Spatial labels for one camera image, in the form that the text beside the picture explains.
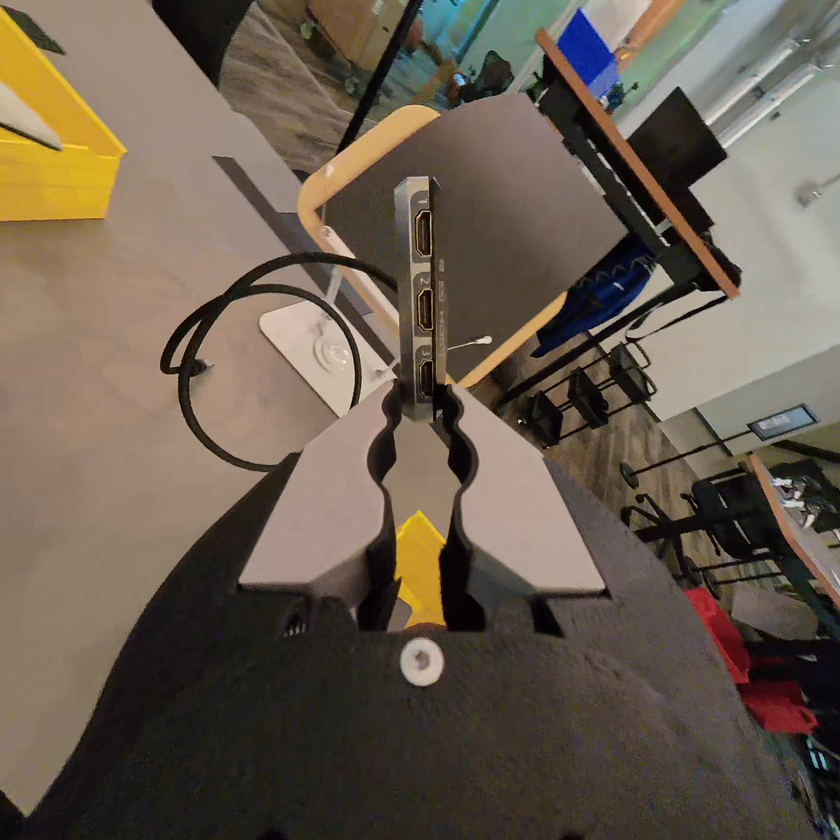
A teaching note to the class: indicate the black hdmi adapter box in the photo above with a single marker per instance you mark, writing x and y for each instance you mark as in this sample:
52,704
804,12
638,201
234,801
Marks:
423,302

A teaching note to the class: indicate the small framed wall screen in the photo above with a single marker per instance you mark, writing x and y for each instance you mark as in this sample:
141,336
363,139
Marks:
784,421

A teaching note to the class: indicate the cart with cardboard boxes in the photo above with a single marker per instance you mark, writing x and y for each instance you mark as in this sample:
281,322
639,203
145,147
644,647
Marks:
355,20

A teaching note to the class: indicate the black office chair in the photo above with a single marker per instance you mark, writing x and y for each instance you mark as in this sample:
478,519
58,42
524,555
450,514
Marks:
204,33

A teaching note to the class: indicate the wooden rimmed black panel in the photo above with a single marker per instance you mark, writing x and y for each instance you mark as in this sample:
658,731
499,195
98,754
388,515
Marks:
525,223

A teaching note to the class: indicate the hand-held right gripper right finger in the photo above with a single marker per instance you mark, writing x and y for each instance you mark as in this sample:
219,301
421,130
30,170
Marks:
525,525

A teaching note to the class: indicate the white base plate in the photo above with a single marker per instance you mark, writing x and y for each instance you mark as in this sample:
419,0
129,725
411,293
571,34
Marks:
295,328

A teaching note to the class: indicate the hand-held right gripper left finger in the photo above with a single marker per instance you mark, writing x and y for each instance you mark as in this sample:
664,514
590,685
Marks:
315,525

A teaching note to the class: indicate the red floor bin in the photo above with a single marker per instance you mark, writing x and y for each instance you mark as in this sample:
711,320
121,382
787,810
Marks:
775,702
722,630

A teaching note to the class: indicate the wooden edged side desk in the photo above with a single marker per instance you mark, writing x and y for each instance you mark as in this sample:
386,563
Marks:
633,151

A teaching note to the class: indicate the blue storage bin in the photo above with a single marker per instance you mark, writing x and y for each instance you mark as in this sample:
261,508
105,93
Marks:
588,46

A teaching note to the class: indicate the black stand pole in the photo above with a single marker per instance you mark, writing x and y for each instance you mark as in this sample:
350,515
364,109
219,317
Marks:
381,72

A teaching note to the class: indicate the blue hanging cloth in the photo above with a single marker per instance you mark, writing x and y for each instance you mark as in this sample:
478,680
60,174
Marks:
604,295

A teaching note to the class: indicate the yellow plastic bin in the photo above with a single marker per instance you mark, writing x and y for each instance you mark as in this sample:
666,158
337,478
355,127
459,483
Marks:
53,171
420,551

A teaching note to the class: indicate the black flat monitor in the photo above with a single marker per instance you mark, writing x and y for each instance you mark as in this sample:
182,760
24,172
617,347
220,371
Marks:
676,145

